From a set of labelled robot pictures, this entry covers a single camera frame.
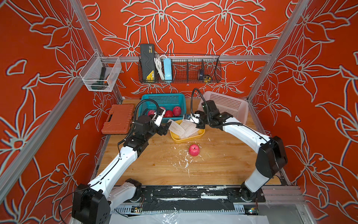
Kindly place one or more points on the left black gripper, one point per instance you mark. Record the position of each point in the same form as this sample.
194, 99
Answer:
163, 130

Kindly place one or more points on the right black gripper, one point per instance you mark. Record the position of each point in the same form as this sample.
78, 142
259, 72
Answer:
201, 113

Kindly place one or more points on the white foam net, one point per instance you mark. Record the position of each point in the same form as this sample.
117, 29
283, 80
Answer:
190, 131
176, 128
185, 124

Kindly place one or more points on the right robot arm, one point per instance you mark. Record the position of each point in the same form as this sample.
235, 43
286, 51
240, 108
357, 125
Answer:
271, 154

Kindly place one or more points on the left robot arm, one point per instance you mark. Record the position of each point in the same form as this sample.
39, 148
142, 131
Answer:
94, 202

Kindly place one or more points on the yellow plastic tray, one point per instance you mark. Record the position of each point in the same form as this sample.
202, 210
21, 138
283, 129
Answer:
179, 140

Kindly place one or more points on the teal plastic basket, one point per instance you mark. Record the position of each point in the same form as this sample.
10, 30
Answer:
167, 100

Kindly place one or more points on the pink plastic basket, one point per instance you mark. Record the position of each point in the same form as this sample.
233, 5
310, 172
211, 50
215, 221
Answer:
239, 108

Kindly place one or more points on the yellow tape measure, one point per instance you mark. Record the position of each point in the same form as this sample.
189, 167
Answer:
207, 79

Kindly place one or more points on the orange tool case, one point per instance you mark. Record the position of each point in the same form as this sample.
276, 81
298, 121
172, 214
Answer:
119, 119

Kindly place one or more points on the light blue power bank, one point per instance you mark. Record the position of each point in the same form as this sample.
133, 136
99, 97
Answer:
167, 69

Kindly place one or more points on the black rectangular device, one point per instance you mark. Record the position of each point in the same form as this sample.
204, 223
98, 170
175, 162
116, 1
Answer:
147, 62

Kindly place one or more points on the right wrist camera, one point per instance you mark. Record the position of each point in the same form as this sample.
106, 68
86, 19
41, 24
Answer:
191, 118

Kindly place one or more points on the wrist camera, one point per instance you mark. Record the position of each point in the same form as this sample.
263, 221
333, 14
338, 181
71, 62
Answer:
191, 118
159, 116

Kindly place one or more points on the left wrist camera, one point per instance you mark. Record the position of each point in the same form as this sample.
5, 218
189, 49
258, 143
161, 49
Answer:
159, 116

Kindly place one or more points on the black wire wall basket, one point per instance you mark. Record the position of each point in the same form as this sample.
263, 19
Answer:
186, 69

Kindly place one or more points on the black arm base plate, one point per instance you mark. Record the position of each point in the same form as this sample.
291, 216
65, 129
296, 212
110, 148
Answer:
150, 193

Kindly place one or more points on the dark green tool handle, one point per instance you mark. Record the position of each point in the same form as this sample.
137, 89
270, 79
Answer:
101, 83

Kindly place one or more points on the clear acrylic wall box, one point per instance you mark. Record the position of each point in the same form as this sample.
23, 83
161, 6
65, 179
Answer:
92, 70

